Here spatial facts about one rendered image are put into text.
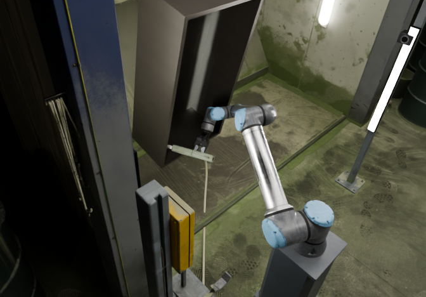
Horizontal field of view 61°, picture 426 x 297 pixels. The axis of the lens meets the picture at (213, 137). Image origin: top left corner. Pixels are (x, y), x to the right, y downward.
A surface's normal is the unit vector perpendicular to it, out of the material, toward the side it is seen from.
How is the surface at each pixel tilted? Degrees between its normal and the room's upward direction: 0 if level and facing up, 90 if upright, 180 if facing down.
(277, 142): 0
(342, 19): 90
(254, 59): 57
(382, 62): 90
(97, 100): 90
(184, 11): 12
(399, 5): 90
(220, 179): 0
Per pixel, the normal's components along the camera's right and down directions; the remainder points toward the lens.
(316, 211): 0.13, -0.77
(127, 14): 0.61, 0.00
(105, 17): 0.69, 0.50
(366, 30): -0.72, 0.42
